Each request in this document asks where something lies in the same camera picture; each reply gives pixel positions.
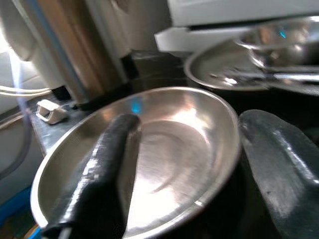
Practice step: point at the white dishwasher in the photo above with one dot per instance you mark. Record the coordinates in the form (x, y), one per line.
(236, 15)

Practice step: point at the tall stainless steel canister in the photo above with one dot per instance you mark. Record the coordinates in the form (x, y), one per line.
(74, 49)

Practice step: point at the small white plastic clip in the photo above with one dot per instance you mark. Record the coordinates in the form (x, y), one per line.
(51, 113)

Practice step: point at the blue plastic bowl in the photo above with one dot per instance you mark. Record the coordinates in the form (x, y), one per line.
(15, 206)

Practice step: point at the stainless steel bowl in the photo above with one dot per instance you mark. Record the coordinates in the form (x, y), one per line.
(281, 42)
(179, 149)

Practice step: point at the stainless steel sink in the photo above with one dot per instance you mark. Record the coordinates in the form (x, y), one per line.
(15, 149)

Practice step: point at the steel cutlery piece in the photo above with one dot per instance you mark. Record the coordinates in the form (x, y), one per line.
(294, 76)

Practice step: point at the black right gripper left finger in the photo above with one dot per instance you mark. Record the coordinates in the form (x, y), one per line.
(104, 174)

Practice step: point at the wide steel plate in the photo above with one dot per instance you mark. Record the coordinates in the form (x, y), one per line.
(219, 67)

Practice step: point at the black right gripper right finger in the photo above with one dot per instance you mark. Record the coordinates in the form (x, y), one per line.
(281, 169)

